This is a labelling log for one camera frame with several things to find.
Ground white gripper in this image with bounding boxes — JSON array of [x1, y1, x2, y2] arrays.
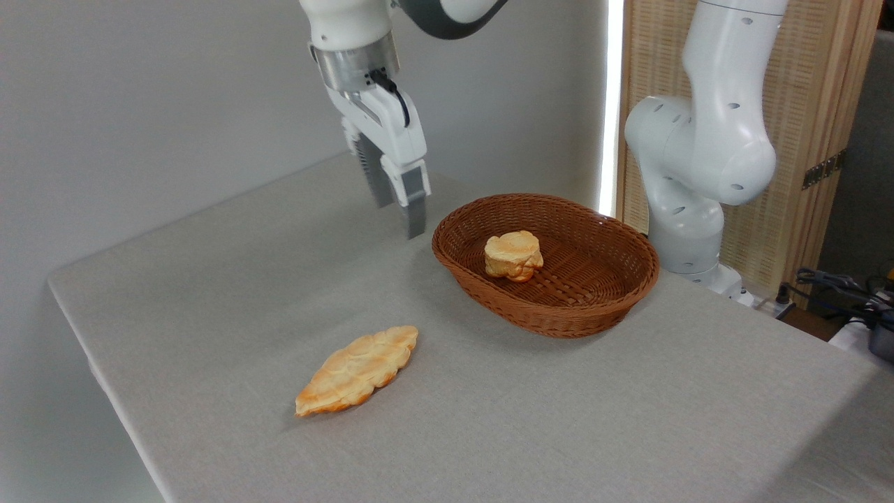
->
[[324, 73, 432, 240]]

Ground small round bread roll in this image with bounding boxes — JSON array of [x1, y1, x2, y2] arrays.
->
[[484, 230, 545, 284]]

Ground long flat bread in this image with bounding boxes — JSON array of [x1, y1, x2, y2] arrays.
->
[[294, 325, 420, 418]]

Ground brown wicker basket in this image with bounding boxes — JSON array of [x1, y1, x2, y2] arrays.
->
[[431, 193, 661, 340]]

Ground grey tablecloth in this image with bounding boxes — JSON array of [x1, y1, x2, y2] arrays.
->
[[47, 150, 894, 503]]

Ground dark metal screen hinge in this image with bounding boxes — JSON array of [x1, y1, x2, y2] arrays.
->
[[801, 150, 848, 191]]

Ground grey box device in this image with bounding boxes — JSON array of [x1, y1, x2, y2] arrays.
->
[[867, 318, 894, 364]]

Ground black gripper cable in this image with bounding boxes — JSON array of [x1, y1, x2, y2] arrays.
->
[[368, 68, 411, 129]]

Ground dark bundled cables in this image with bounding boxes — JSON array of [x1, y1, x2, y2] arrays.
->
[[793, 267, 894, 329]]

